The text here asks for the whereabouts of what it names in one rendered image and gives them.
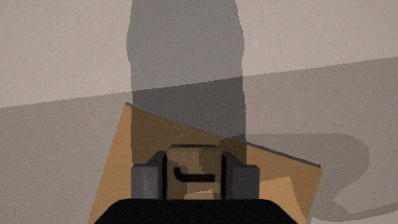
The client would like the brown block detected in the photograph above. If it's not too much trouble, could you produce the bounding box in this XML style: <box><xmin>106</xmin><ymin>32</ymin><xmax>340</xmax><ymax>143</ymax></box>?
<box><xmin>166</xmin><ymin>144</ymin><xmax>222</xmax><ymax>199</ymax></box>

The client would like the tan flat mat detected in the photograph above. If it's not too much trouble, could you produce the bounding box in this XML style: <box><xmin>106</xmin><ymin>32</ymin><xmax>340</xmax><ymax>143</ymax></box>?
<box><xmin>88</xmin><ymin>105</ymin><xmax>324</xmax><ymax>224</ymax></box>

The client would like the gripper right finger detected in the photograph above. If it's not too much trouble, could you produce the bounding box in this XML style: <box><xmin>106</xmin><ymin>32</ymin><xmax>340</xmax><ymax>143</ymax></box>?
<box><xmin>221</xmin><ymin>151</ymin><xmax>260</xmax><ymax>199</ymax></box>

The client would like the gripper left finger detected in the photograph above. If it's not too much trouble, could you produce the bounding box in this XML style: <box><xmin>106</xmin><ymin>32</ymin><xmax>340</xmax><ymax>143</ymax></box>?
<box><xmin>131</xmin><ymin>151</ymin><xmax>167</xmax><ymax>199</ymax></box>

